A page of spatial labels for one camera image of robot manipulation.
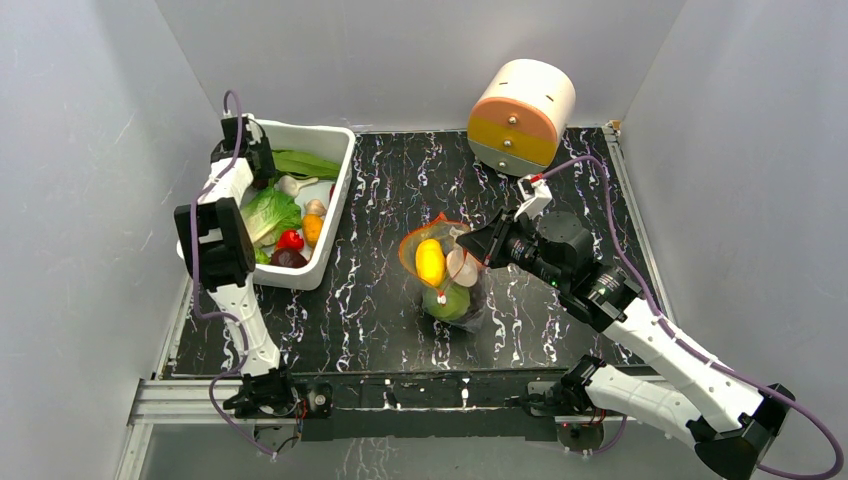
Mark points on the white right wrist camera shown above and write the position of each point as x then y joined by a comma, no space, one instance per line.
536,196

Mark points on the white plastic bin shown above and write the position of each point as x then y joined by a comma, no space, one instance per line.
334,144

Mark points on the yellow lemon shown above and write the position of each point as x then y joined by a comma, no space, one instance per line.
430,262

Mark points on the small green sprout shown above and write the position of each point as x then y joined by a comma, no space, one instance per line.
261,257

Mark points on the dark red plum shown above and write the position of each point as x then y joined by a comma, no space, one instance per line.
287,257

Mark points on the orange mango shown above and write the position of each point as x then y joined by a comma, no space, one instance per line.
312,225

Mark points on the green lettuce leaf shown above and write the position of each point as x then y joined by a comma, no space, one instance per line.
269,214

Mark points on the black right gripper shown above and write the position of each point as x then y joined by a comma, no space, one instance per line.
497,240

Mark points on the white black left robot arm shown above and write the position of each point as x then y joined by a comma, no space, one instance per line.
219,255

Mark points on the green cabbage ball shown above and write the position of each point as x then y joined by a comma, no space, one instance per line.
447,306

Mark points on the dark green leaf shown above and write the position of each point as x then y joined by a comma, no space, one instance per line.
303,165

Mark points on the white oyster mushroom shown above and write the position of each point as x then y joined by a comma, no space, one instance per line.
292,186

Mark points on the round pastel drawer cabinet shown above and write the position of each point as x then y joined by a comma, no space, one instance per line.
518,123

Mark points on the clear zip top bag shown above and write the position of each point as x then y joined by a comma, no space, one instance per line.
447,232

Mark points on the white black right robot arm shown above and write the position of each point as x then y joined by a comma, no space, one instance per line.
728,424

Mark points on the beige garlic bulb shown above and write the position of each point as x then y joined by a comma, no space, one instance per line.
315,207

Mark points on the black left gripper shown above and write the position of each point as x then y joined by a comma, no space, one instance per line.
267,173

